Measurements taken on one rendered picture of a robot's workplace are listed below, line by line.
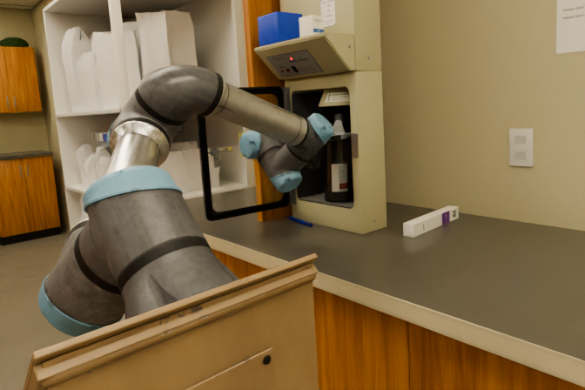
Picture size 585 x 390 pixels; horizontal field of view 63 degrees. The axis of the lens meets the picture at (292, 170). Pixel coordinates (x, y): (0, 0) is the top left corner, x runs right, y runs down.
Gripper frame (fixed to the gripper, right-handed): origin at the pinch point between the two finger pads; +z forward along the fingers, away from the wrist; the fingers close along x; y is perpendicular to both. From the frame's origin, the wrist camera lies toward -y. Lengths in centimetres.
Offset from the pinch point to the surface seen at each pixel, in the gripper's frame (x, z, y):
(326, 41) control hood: -13.3, -15.0, 27.3
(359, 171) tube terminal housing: -13.7, -6.6, -9.4
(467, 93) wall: -23.0, 37.5, 8.8
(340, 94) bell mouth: -4.3, -1.8, 12.8
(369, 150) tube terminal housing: -14.2, -2.0, -3.8
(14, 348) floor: 209, -75, -118
